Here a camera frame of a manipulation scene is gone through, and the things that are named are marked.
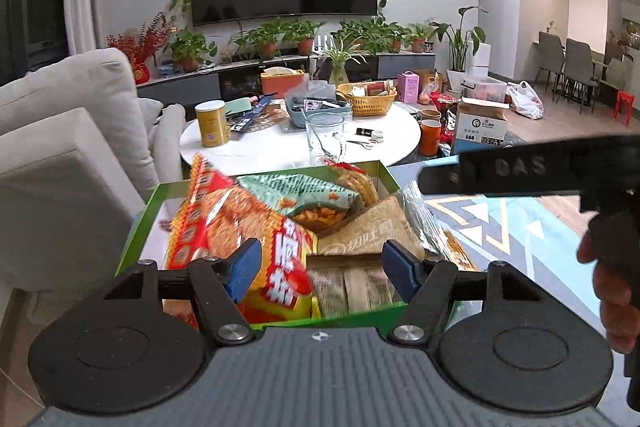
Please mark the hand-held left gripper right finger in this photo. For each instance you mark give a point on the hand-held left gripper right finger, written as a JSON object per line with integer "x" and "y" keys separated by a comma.
{"x": 400, "y": 269}

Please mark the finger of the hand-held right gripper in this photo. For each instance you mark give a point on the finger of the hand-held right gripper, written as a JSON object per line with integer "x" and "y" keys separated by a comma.
{"x": 500, "y": 172}

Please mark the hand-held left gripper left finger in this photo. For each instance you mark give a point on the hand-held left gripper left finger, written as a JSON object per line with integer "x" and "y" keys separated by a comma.
{"x": 245, "y": 267}

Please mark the red yellow cracker bag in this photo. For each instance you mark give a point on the red yellow cracker bag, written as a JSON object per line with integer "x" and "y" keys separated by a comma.
{"x": 235, "y": 217}

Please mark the sliced toast bread packet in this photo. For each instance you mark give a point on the sliced toast bread packet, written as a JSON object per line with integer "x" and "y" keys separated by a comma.
{"x": 370, "y": 227}

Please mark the brown bread packet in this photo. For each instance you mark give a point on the brown bread packet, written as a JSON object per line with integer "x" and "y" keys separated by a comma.
{"x": 350, "y": 287}

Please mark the teal snack bag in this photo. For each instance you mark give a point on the teal snack bag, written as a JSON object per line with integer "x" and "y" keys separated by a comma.
{"x": 280, "y": 192}

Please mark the green cardboard box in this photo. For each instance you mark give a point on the green cardboard box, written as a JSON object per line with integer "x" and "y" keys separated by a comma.
{"x": 140, "y": 227}

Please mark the person's right hand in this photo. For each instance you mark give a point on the person's right hand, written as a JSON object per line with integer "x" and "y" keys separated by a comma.
{"x": 617, "y": 307}

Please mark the red stool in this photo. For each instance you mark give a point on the red stool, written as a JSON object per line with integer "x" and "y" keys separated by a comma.
{"x": 624, "y": 104}

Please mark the white plastic bag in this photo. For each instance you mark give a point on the white plastic bag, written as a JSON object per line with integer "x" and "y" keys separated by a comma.
{"x": 525, "y": 102}

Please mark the orange cup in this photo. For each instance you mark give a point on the orange cup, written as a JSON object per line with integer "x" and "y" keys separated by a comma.
{"x": 430, "y": 138}

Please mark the clear plastic storage bin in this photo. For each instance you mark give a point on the clear plastic storage bin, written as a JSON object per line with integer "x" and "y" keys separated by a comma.
{"x": 482, "y": 89}

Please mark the brown cup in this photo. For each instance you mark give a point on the brown cup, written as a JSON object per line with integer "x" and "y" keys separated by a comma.
{"x": 430, "y": 114}

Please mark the orange round cracker packet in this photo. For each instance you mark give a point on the orange round cracker packet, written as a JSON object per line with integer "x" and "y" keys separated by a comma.
{"x": 357, "y": 187}

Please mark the white air purifier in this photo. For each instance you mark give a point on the white air purifier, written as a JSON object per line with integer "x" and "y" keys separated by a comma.
{"x": 480, "y": 59}

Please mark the grey dining chair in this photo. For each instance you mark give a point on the grey dining chair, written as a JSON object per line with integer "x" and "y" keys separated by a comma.
{"x": 550, "y": 54}
{"x": 579, "y": 62}

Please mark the white round table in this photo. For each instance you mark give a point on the white round table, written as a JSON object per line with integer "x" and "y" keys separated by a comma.
{"x": 280, "y": 149}

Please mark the pink box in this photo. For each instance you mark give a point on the pink box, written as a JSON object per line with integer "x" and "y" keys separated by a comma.
{"x": 408, "y": 88}

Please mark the tape roll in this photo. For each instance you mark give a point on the tape roll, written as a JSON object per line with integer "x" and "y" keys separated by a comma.
{"x": 376, "y": 136}

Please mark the scissors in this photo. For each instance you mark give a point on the scissors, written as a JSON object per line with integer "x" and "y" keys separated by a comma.
{"x": 361, "y": 144}

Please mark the tall leafy floor plant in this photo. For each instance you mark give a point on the tall leafy floor plant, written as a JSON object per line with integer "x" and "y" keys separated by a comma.
{"x": 460, "y": 37}

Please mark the yellow can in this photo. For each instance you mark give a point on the yellow can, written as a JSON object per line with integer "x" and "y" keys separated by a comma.
{"x": 212, "y": 124}

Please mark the clear glass cup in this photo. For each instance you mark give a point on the clear glass cup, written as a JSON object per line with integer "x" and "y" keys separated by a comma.
{"x": 325, "y": 142}

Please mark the wicker basket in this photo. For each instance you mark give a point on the wicker basket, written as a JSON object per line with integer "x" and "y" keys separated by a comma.
{"x": 367, "y": 103}

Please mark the dark blue long packet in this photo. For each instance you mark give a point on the dark blue long packet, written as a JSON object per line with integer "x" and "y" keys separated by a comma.
{"x": 252, "y": 117}

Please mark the potted green plant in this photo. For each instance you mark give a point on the potted green plant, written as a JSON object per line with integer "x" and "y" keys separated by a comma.
{"x": 190, "y": 49}
{"x": 262, "y": 39}
{"x": 305, "y": 34}
{"x": 370, "y": 34}
{"x": 419, "y": 34}

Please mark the teal tray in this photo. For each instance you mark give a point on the teal tray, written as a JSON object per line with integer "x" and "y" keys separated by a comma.
{"x": 300, "y": 117}

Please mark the grey television cabinet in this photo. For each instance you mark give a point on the grey television cabinet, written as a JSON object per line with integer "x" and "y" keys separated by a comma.
{"x": 200, "y": 88}

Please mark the orange tissue box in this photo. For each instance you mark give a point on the orange tissue box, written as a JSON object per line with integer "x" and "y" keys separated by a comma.
{"x": 282, "y": 84}

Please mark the spider plant in vase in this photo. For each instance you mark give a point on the spider plant in vase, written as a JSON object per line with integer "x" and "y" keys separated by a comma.
{"x": 340, "y": 57}

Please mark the grey sofa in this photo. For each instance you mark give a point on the grey sofa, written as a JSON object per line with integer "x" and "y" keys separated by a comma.
{"x": 75, "y": 147}

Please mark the red flower decoration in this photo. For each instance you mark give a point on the red flower decoration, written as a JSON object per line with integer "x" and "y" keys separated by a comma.
{"x": 145, "y": 42}

